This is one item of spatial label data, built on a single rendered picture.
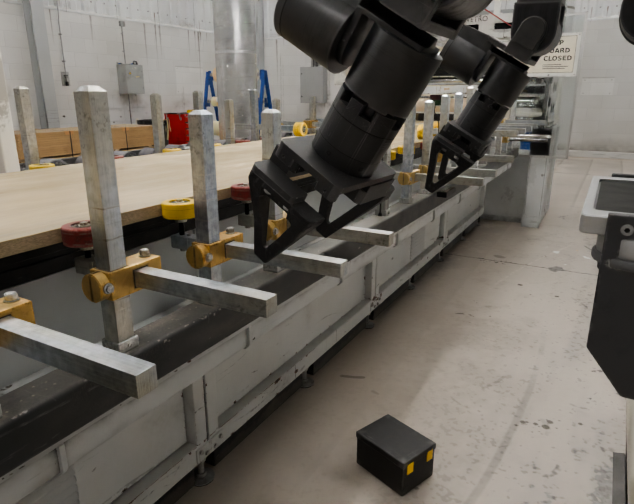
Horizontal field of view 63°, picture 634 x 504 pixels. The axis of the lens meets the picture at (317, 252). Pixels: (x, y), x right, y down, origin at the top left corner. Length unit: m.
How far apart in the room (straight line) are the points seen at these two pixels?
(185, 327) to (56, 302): 0.26
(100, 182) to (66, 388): 0.33
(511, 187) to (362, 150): 4.71
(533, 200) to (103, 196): 4.37
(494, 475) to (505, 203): 3.59
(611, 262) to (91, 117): 0.73
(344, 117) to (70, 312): 0.88
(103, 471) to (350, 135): 1.18
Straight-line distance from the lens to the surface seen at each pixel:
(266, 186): 0.40
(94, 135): 0.89
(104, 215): 0.91
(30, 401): 0.91
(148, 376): 0.63
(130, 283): 0.96
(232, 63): 6.26
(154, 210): 1.22
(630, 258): 0.49
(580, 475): 1.94
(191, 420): 1.60
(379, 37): 0.39
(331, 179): 0.39
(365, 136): 0.40
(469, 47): 0.82
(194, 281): 0.88
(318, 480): 1.75
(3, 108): 1.94
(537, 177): 4.93
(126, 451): 1.47
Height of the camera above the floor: 1.14
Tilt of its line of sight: 17 degrees down
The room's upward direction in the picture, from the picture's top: straight up
